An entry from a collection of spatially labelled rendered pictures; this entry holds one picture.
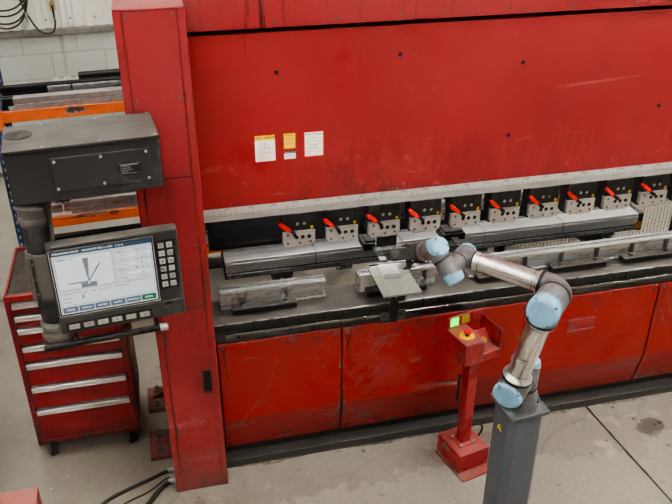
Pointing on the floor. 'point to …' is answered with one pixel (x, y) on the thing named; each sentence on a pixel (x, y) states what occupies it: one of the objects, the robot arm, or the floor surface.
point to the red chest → (71, 373)
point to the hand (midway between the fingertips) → (399, 259)
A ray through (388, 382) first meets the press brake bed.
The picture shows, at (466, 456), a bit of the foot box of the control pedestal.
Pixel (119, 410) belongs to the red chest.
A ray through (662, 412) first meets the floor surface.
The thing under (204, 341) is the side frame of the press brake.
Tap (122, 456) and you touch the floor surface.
